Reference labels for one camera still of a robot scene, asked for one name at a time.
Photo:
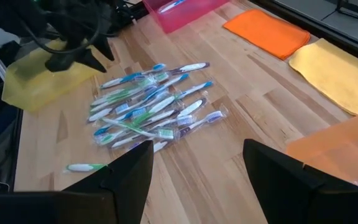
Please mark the orange plastic bin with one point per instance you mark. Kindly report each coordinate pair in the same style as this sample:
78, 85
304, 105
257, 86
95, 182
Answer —
337, 149

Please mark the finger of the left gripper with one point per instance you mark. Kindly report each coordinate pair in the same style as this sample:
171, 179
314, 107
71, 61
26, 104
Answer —
61, 63
105, 46

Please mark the blue white toothbrush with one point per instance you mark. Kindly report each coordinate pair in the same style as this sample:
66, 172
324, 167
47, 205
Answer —
129, 77
139, 112
179, 78
172, 5
122, 108
197, 88
101, 130

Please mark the pink plastic bin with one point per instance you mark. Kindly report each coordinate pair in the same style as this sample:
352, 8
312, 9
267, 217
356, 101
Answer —
191, 18

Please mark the yellow plastic bin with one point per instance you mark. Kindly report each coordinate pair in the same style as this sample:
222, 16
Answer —
36, 90

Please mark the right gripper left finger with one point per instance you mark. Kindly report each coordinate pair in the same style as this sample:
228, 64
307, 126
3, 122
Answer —
120, 186

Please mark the black aluminium table frame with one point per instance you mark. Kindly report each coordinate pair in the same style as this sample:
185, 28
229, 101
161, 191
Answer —
322, 29

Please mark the orange tray lid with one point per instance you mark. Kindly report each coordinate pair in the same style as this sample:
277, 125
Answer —
266, 31

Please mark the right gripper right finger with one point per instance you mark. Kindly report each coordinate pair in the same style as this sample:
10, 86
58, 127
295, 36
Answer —
291, 193

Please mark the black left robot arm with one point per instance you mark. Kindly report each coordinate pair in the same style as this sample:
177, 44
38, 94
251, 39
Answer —
5, 15

